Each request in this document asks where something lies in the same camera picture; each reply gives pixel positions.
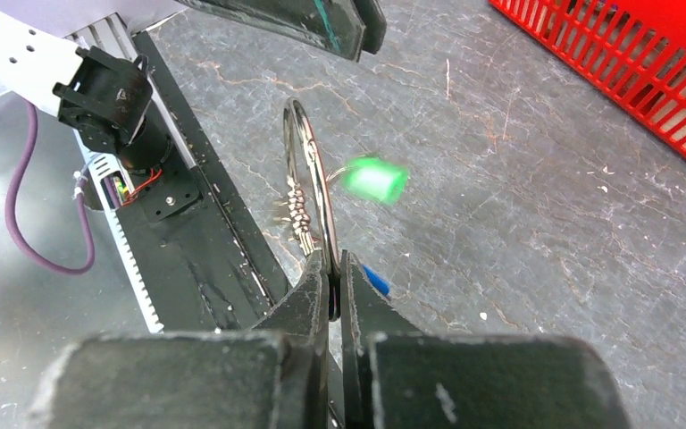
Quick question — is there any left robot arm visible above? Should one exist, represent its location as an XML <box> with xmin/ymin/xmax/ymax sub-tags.
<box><xmin>0</xmin><ymin>1</ymin><xmax>387</xmax><ymax>171</ymax></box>

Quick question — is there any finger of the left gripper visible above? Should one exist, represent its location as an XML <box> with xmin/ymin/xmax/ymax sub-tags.
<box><xmin>353</xmin><ymin>0</ymin><xmax>387</xmax><ymax>55</ymax></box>
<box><xmin>180</xmin><ymin>0</ymin><xmax>365</xmax><ymax>61</ymax></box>

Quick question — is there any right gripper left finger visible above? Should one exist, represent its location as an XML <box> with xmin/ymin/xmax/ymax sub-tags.
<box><xmin>26</xmin><ymin>251</ymin><xmax>330</xmax><ymax>428</ymax></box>

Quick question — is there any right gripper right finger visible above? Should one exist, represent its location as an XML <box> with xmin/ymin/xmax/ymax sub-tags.
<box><xmin>339</xmin><ymin>252</ymin><xmax>631</xmax><ymax>428</ymax></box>

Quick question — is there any white slotted cable duct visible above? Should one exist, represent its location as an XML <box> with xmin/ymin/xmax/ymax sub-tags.
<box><xmin>75</xmin><ymin>133</ymin><xmax>164</xmax><ymax>333</ymax></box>

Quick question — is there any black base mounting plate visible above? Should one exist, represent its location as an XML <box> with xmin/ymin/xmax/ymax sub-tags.
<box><xmin>117</xmin><ymin>33</ymin><xmax>290</xmax><ymax>332</ymax></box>

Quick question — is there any red plastic shopping basket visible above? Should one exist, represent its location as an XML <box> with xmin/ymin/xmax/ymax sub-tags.
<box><xmin>492</xmin><ymin>1</ymin><xmax>686</xmax><ymax>159</ymax></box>

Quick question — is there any wire keyring with keys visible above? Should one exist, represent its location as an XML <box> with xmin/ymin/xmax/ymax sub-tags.
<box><xmin>279</xmin><ymin>97</ymin><xmax>341</xmax><ymax>322</ymax></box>

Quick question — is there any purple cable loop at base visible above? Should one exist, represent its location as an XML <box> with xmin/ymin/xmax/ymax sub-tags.
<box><xmin>4</xmin><ymin>100</ymin><xmax>96</xmax><ymax>276</ymax></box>

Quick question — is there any key with green tag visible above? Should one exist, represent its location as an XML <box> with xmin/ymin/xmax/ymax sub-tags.
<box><xmin>327</xmin><ymin>155</ymin><xmax>409</xmax><ymax>205</ymax></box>

